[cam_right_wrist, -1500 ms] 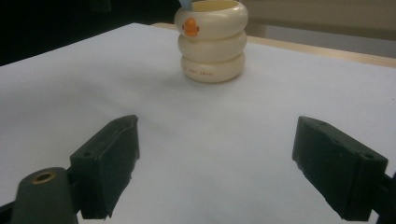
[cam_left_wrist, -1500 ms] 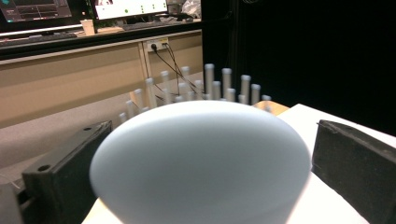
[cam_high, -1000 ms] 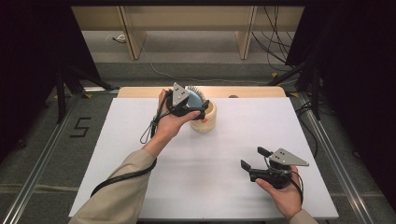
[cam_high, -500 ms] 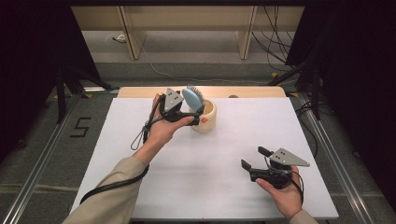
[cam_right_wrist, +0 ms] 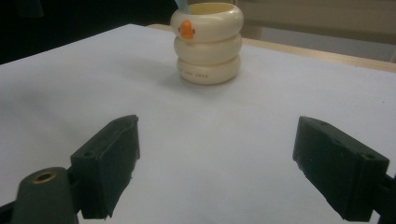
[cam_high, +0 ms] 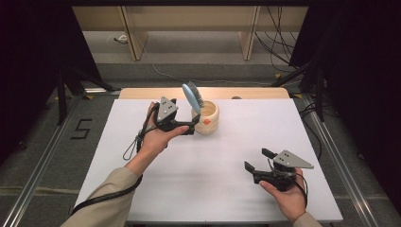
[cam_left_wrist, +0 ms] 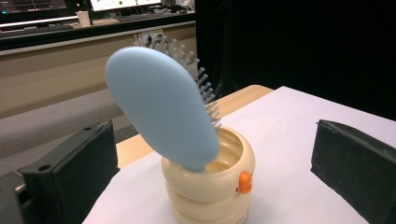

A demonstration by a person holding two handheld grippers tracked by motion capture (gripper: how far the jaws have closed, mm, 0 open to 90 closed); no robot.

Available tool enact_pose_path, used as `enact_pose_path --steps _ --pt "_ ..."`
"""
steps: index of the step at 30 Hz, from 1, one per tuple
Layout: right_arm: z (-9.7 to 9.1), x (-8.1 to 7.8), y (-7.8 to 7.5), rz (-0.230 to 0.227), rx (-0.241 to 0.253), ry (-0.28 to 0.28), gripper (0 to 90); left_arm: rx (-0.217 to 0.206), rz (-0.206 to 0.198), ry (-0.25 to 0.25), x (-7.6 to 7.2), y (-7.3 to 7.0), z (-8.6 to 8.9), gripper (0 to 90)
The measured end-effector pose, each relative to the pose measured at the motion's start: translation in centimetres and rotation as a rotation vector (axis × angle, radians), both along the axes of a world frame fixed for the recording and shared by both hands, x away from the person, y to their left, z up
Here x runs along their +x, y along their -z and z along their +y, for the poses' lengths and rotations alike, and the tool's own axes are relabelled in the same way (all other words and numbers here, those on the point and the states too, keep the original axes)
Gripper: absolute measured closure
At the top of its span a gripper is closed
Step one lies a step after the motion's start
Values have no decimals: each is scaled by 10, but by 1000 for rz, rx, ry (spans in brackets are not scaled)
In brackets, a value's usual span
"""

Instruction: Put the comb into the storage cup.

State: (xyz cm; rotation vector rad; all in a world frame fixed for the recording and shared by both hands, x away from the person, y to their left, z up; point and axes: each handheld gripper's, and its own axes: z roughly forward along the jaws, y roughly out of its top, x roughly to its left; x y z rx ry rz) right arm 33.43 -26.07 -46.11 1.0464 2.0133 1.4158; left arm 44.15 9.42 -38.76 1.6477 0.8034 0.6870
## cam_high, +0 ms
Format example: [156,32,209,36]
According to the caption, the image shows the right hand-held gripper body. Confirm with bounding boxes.
[253,149,315,192]

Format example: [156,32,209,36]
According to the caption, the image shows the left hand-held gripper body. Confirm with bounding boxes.
[153,96,195,132]

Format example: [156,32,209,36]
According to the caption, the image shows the cream ringed duck cup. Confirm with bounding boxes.
[190,99,220,136]

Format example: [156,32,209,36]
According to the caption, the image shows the light blue hairbrush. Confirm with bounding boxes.
[182,80,205,116]

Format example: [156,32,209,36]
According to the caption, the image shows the person's right hand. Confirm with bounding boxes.
[258,168,308,223]

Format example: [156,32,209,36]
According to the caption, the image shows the person's left hand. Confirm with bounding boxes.
[138,101,190,160]

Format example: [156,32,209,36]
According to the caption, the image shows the black metal stand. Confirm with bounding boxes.
[56,64,122,127]
[270,58,326,123]

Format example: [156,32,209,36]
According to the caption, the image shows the floor socket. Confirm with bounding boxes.
[113,33,130,45]

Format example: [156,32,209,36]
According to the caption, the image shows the light wooden bench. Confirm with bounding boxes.
[71,5,309,61]

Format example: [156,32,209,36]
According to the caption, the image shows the black curtain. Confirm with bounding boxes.
[288,0,401,218]
[0,0,103,162]

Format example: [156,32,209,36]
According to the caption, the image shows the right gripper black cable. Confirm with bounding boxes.
[267,157,309,209]

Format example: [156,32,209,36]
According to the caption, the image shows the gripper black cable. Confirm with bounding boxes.
[267,157,309,209]
[70,102,160,216]

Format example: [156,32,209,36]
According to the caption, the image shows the white floor cable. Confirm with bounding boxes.
[138,31,273,87]

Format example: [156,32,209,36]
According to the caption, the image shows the aluminium floor rail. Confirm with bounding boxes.
[0,96,83,227]
[301,94,381,227]

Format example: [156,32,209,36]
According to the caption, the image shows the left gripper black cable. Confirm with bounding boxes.
[70,102,160,216]

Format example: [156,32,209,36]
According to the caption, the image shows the black floor cables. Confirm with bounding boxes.
[254,5,301,74]

